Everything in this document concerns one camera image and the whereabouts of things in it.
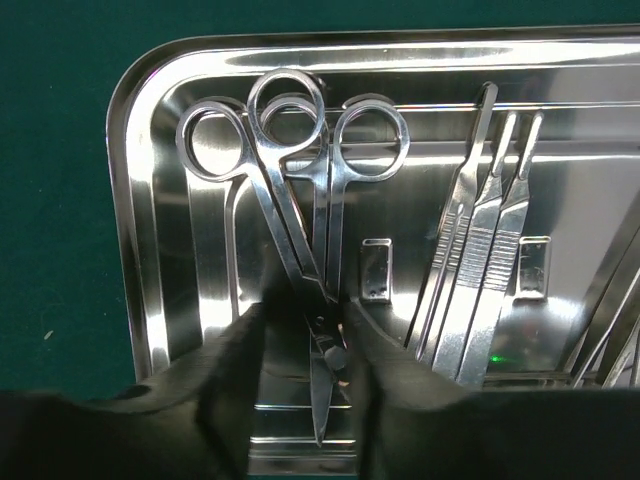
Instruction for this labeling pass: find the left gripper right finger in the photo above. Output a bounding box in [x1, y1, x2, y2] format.
[342, 302, 639, 479]

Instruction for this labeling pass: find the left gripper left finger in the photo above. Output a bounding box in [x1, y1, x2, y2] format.
[1, 304, 270, 479]

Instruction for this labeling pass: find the green surgical cloth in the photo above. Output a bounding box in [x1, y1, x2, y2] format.
[1, 1, 639, 399]

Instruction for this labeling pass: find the steel scalpel handle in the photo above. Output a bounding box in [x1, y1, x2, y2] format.
[405, 82, 498, 366]
[457, 111, 544, 388]
[432, 112, 517, 380]

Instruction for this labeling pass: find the steel scissors small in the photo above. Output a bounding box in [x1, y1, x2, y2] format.
[286, 94, 411, 298]

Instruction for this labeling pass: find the steel scissors large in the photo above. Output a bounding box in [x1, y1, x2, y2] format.
[175, 68, 346, 445]

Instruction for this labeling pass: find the steel instrument tray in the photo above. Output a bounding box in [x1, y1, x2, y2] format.
[106, 25, 639, 479]

